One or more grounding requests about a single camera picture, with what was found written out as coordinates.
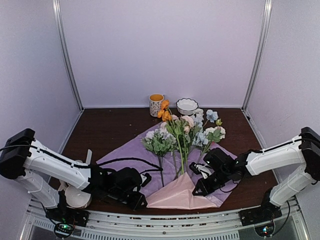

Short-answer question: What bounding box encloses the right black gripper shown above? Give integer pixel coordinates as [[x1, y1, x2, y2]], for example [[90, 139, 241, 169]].
[[193, 167, 231, 197]]

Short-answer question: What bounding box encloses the pink purple wrapping paper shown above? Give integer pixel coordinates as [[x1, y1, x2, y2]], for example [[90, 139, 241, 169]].
[[97, 131, 238, 210]]

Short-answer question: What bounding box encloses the light blue fake flower stem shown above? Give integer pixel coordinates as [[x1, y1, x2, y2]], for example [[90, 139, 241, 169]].
[[191, 108, 219, 148]]

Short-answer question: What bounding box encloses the purple hydrangea fake flower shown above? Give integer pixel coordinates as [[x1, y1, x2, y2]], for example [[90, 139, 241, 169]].
[[141, 122, 178, 174]]

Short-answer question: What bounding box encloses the pink fake flower stem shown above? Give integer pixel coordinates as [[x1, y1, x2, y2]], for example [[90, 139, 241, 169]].
[[172, 114, 195, 175]]

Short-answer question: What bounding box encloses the orange fake flower stem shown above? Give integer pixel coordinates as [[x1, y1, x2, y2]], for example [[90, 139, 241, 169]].
[[157, 100, 186, 177]]

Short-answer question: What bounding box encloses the patterned mug with orange inside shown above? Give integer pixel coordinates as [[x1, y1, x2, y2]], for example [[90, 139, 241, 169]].
[[149, 93, 165, 118]]

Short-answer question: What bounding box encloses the white fake flower stem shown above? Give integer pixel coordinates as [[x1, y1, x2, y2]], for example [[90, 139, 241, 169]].
[[197, 118, 226, 162]]

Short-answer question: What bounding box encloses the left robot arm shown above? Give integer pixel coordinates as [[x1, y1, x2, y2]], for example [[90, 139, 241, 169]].
[[0, 128, 152, 222]]

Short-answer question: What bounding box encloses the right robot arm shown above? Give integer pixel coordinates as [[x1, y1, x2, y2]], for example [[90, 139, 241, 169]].
[[189, 127, 320, 221]]

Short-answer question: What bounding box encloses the white round cup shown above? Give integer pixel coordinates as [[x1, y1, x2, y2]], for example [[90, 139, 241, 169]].
[[64, 185, 92, 209]]

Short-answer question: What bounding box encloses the beige ribbon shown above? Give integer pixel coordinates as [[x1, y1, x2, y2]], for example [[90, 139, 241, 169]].
[[59, 149, 92, 190]]

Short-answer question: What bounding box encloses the white scalloped bowl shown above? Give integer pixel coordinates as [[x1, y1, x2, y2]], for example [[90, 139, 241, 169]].
[[176, 98, 199, 116]]

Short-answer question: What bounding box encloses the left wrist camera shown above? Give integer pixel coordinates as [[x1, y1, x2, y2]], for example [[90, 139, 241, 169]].
[[140, 173, 152, 188]]

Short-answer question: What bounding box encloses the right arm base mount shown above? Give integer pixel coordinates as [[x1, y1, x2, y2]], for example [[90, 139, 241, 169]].
[[239, 207, 282, 238]]

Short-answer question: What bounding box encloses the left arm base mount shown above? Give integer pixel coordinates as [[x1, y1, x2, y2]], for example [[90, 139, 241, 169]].
[[44, 207, 90, 239]]

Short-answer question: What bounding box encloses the aluminium front rail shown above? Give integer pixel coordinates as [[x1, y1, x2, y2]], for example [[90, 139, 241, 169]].
[[19, 194, 308, 240]]

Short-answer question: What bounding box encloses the right aluminium frame post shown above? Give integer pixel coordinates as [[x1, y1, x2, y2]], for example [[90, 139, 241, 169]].
[[241, 0, 273, 112]]

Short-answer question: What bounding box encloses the aluminium frame post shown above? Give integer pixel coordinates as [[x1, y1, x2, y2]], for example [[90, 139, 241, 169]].
[[52, 0, 84, 112], [241, 0, 273, 112]]

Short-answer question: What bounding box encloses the left aluminium frame post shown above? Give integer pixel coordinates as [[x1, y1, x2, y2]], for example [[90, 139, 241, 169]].
[[52, 0, 84, 112]]

